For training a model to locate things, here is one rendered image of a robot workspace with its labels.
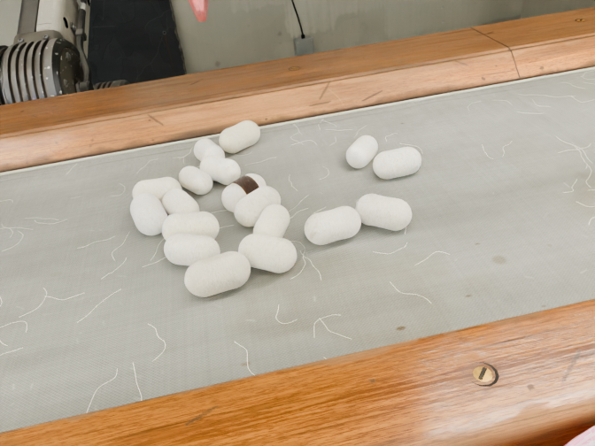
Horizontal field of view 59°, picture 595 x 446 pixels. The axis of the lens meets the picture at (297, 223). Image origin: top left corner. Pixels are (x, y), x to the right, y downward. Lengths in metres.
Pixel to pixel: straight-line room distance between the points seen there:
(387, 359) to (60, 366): 0.17
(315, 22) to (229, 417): 2.34
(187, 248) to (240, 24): 2.13
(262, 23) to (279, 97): 1.94
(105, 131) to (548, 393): 0.41
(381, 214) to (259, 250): 0.08
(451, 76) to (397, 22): 2.11
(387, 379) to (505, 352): 0.05
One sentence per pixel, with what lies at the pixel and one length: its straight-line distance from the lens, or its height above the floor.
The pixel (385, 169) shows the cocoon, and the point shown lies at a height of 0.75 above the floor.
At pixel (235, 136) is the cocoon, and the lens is 0.44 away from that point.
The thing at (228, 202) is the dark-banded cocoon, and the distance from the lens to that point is 0.36.
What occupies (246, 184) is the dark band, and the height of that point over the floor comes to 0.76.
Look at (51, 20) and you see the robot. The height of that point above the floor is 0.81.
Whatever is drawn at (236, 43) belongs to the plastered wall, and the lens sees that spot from 2.44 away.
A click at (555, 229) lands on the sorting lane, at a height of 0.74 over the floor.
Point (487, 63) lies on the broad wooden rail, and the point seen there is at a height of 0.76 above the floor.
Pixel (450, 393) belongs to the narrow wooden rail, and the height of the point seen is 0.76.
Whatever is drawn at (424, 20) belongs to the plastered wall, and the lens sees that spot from 2.71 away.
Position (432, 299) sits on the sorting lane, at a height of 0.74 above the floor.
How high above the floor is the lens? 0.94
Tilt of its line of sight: 34 degrees down
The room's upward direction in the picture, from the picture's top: 7 degrees counter-clockwise
